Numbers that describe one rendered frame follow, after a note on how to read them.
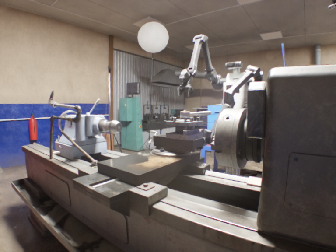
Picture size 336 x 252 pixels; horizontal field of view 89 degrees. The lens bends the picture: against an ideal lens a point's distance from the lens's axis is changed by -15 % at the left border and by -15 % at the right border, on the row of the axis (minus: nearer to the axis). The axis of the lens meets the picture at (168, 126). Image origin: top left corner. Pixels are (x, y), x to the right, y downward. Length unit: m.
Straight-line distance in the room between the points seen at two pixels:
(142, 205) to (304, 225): 0.57
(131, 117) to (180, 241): 4.84
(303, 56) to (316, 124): 7.54
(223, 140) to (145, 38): 4.28
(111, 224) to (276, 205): 0.82
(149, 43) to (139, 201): 4.31
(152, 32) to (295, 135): 4.46
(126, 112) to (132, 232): 4.58
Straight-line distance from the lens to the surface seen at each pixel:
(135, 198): 0.85
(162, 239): 0.91
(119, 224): 1.09
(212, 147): 0.80
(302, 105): 0.58
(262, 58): 8.22
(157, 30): 4.85
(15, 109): 4.97
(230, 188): 1.05
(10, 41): 5.15
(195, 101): 8.87
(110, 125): 1.31
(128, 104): 5.40
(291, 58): 8.09
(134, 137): 5.52
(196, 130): 1.17
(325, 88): 0.58
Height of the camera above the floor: 1.22
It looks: 5 degrees down
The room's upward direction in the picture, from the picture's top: straight up
